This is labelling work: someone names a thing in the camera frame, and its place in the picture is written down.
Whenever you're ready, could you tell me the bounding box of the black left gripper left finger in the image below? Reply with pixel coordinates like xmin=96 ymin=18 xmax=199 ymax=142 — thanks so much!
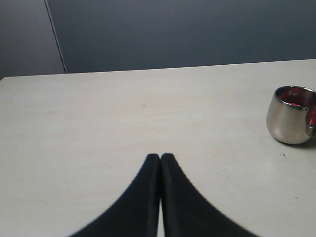
xmin=72 ymin=154 xmax=160 ymax=237

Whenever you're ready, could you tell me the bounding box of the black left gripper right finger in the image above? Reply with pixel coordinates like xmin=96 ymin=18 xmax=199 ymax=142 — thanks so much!
xmin=161 ymin=153 xmax=249 ymax=237

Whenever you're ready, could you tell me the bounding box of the stainless steel cup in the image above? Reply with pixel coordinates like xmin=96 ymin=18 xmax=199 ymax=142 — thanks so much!
xmin=266 ymin=85 xmax=316 ymax=145

